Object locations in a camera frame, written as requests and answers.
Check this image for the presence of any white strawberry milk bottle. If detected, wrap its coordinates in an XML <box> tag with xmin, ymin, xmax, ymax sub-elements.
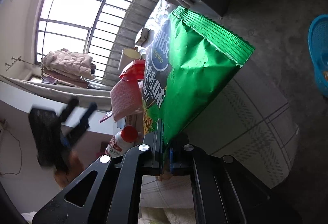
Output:
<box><xmin>105</xmin><ymin>125</ymin><xmax>138</xmax><ymax>158</ymax></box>

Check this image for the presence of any green chip bag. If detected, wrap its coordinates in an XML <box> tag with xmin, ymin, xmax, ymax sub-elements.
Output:
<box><xmin>142</xmin><ymin>6</ymin><xmax>255</xmax><ymax>145</ymax></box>

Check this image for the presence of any blue mesh trash basket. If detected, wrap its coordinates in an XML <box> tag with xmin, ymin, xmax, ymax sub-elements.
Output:
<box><xmin>307</xmin><ymin>14</ymin><xmax>327</xmax><ymax>97</ymax></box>

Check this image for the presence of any person's left hand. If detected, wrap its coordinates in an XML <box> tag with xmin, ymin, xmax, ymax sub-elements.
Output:
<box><xmin>54</xmin><ymin>151</ymin><xmax>84</xmax><ymax>189</ymax></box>

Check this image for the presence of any pink quilted jacket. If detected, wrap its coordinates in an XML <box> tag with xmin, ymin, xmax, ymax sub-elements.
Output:
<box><xmin>42</xmin><ymin>49</ymin><xmax>95</xmax><ymax>79</ymax></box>

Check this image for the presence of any red snack wrapper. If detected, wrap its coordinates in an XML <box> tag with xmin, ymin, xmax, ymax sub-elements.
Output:
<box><xmin>120</xmin><ymin>60</ymin><xmax>145</xmax><ymax>81</ymax></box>

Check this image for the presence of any white paper cup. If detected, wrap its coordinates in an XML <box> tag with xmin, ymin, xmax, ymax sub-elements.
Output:
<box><xmin>118</xmin><ymin>48</ymin><xmax>141</xmax><ymax>73</ymax></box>

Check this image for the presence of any window with metal bars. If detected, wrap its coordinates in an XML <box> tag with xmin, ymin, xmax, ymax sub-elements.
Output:
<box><xmin>35</xmin><ymin>0</ymin><xmax>137</xmax><ymax>71</ymax></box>

